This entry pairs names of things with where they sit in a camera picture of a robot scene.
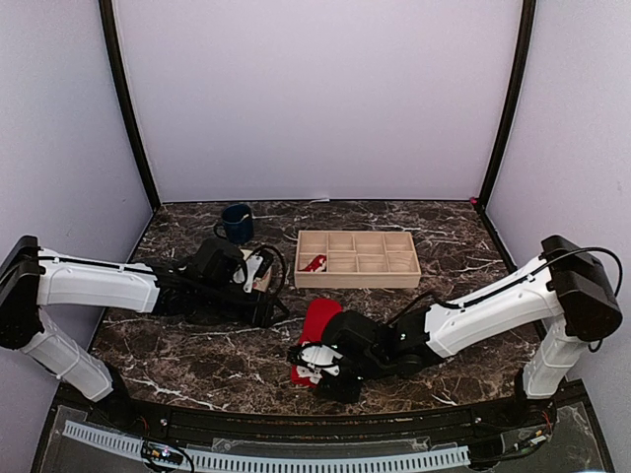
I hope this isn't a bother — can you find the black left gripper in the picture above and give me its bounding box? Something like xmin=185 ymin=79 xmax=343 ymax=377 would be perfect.
xmin=198 ymin=282 xmax=290 ymax=329

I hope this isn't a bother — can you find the red sock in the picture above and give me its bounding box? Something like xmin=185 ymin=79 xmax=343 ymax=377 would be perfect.
xmin=291 ymin=299 xmax=342 ymax=388
xmin=302 ymin=254 xmax=327 ymax=273

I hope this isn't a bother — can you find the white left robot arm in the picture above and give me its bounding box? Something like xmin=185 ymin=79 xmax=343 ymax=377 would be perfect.
xmin=1 ymin=236 xmax=279 ymax=430

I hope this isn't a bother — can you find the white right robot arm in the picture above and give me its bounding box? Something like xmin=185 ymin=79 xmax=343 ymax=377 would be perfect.
xmin=302 ymin=236 xmax=622 ymax=428

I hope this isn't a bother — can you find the cream plate with bird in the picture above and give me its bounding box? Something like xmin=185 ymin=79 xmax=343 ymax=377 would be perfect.
xmin=242 ymin=249 xmax=272 ymax=293

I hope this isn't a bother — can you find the dark blue mug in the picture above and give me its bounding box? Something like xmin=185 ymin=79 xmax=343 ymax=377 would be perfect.
xmin=213 ymin=204 xmax=254 ymax=244

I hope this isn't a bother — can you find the wooden compartment tray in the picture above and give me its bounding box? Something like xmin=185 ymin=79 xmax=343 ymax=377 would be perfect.
xmin=294 ymin=231 xmax=421 ymax=289

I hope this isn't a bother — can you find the small circuit board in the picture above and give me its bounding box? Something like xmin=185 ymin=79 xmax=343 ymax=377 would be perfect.
xmin=141 ymin=441 xmax=184 ymax=465

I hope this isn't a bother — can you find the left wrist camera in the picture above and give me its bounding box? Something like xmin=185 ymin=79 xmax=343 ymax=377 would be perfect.
xmin=193 ymin=237 xmax=244 ymax=286

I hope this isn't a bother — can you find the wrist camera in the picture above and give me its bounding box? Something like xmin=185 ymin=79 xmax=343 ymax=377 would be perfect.
xmin=292 ymin=343 xmax=342 ymax=385
xmin=193 ymin=237 xmax=244 ymax=286

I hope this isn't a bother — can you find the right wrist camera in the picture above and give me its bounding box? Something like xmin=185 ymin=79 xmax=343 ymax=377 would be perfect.
xmin=292 ymin=343 xmax=342 ymax=385

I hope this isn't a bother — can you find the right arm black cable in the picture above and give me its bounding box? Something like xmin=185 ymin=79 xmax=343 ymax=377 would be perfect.
xmin=384 ymin=248 xmax=623 ymax=354

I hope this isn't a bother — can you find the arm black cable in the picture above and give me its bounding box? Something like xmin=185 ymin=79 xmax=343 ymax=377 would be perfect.
xmin=245 ymin=243 xmax=291 ymax=326
xmin=384 ymin=248 xmax=623 ymax=354

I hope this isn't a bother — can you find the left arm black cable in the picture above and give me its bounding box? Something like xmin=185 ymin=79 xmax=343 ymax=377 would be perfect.
xmin=245 ymin=243 xmax=291 ymax=326

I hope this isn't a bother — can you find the white slotted cable duct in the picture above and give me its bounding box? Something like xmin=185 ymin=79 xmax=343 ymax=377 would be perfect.
xmin=62 ymin=421 xmax=471 ymax=472

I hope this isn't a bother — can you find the black front table rail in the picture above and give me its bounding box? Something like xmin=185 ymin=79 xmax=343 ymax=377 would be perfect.
xmin=56 ymin=372 xmax=584 ymax=443

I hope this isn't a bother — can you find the left black frame post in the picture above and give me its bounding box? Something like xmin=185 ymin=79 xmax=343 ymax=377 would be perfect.
xmin=99 ymin=0 xmax=162 ymax=213

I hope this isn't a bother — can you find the black frame post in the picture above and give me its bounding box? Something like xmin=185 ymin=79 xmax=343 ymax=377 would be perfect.
xmin=99 ymin=0 xmax=162 ymax=213
xmin=475 ymin=0 xmax=537 ymax=214

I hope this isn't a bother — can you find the right black frame post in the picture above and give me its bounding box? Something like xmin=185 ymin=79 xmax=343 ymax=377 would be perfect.
xmin=475 ymin=0 xmax=537 ymax=214

